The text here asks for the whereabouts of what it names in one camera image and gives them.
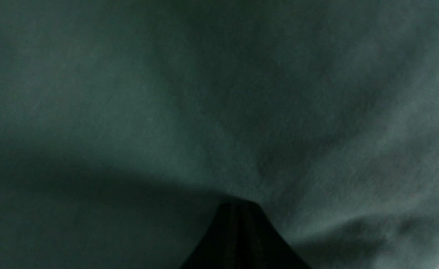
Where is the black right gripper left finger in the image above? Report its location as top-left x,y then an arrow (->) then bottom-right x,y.
181,203 -> 239,269

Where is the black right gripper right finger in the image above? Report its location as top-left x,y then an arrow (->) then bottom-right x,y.
238,201 -> 313,269

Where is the green long-sleeve top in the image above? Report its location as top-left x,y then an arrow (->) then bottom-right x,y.
0,0 -> 439,269

